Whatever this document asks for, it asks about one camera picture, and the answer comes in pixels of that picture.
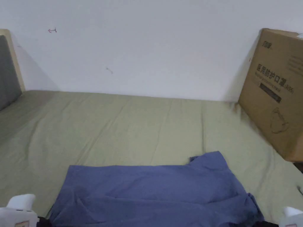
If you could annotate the grey padded headboard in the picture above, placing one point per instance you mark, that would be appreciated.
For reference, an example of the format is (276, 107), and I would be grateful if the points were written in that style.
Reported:
(7, 71)

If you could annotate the dark blue shirt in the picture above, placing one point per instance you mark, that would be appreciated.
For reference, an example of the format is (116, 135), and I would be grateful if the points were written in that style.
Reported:
(151, 189)

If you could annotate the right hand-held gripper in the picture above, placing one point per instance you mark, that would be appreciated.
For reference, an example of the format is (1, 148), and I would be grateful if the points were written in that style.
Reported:
(292, 217)

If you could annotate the bed with pale green sheet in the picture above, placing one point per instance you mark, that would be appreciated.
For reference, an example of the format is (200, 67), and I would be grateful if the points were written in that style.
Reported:
(118, 123)

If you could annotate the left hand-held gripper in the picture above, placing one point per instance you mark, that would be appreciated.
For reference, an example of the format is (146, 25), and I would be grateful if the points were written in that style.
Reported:
(20, 208)

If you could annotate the brown printed cardboard carton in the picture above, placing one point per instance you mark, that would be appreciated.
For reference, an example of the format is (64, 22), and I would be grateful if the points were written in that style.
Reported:
(272, 94)

